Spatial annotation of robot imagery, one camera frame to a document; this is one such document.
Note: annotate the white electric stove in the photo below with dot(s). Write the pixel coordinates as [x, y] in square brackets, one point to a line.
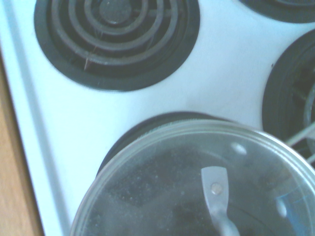
[221, 73]

